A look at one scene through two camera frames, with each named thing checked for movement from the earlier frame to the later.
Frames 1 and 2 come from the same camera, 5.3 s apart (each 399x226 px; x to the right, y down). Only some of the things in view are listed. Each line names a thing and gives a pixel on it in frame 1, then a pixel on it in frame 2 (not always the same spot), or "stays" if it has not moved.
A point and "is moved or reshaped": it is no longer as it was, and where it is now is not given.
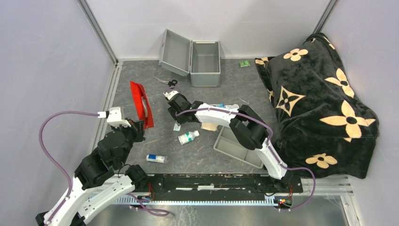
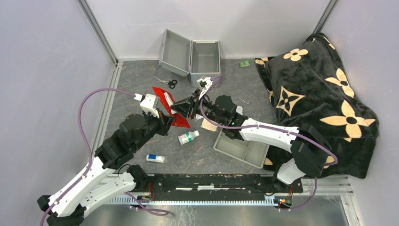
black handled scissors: (170, 83) stays
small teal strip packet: (176, 127) is moved or reshaped
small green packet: (244, 63) stays
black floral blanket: (323, 128) stays
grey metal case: (200, 58) stays
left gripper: (138, 127) to (164, 122)
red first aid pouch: (143, 105) to (166, 99)
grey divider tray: (227, 142) stays
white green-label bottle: (187, 137) stays
